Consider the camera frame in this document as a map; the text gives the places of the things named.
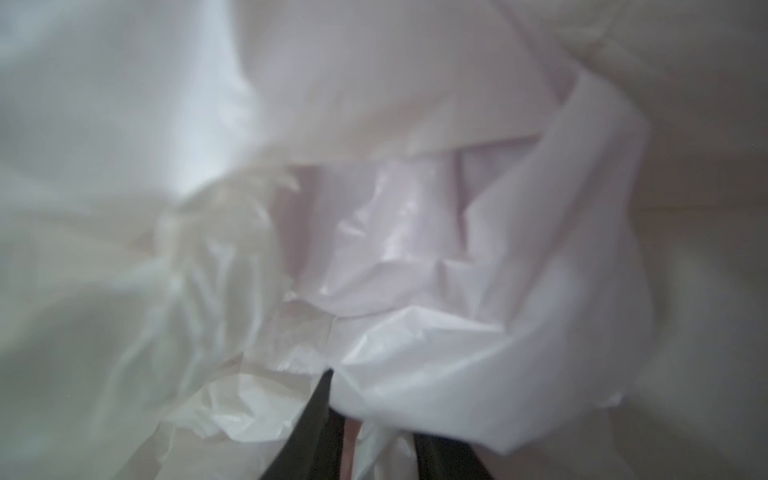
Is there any white plastic grocery bag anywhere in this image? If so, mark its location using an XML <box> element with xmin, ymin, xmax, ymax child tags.
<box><xmin>1</xmin><ymin>1</ymin><xmax>767</xmax><ymax>479</ymax></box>

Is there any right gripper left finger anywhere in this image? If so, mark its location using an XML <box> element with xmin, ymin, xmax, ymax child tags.
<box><xmin>260</xmin><ymin>370</ymin><xmax>345</xmax><ymax>480</ymax></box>

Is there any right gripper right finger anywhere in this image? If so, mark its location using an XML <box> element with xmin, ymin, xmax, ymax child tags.
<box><xmin>414</xmin><ymin>434</ymin><xmax>493</xmax><ymax>480</ymax></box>

